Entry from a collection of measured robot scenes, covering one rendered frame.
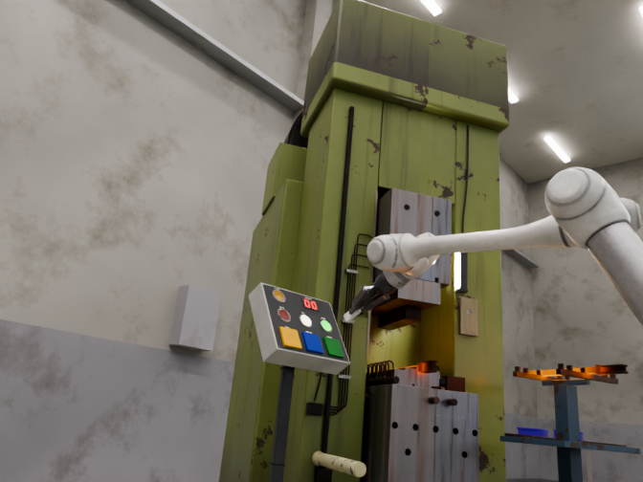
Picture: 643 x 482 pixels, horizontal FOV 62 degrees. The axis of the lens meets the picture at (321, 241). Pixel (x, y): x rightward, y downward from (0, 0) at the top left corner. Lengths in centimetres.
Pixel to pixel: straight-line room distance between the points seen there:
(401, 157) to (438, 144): 23
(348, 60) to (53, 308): 334
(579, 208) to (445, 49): 188
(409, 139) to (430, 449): 144
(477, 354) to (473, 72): 147
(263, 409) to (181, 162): 375
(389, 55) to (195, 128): 363
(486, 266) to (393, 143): 74
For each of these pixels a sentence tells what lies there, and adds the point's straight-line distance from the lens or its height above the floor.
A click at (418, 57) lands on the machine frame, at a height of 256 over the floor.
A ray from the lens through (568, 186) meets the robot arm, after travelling 134.
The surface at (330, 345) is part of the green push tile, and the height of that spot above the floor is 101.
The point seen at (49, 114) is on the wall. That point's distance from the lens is 539.
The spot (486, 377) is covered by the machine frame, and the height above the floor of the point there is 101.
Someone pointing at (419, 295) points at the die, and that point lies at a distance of 232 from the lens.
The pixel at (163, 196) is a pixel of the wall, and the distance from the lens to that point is 569.
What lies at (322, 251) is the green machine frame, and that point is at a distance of 235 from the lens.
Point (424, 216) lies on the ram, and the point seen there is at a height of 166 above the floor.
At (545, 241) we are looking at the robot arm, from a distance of 159.
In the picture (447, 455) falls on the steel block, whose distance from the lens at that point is 226.
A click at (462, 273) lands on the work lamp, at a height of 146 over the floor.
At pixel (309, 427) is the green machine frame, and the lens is 224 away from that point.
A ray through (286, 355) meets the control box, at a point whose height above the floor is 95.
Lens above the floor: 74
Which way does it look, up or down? 19 degrees up
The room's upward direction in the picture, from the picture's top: 5 degrees clockwise
